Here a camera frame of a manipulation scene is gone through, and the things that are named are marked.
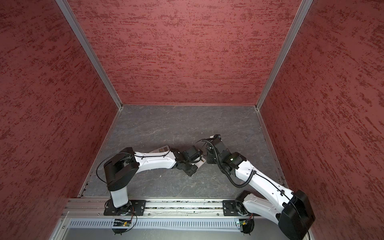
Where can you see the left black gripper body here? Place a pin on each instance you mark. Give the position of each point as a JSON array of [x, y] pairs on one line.
[[189, 169]]

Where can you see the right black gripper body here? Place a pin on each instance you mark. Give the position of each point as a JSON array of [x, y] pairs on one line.
[[212, 159]]

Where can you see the white AC remote control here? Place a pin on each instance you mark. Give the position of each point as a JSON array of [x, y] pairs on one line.
[[201, 162]]

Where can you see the grey remote control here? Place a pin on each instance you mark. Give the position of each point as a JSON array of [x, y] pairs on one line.
[[162, 150]]

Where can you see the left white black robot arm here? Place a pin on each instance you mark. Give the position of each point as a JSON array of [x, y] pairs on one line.
[[121, 167]]

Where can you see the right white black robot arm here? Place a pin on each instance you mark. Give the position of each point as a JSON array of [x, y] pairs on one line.
[[291, 211]]

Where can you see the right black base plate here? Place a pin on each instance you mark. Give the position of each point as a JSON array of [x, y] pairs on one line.
[[232, 208]]

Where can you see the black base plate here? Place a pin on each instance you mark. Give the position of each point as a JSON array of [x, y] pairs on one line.
[[232, 208], [132, 208]]

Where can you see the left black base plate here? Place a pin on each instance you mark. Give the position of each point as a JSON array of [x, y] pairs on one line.
[[132, 208]]

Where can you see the white slotted cable duct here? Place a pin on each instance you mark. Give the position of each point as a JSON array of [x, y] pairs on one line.
[[230, 225]]

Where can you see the right aluminium corner post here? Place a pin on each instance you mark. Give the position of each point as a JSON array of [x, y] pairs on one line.
[[290, 37]]

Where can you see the aluminium corner post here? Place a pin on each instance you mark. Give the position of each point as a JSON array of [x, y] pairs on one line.
[[290, 37], [81, 36]]

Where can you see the left aluminium corner post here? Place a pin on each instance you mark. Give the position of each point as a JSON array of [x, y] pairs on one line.
[[81, 36]]

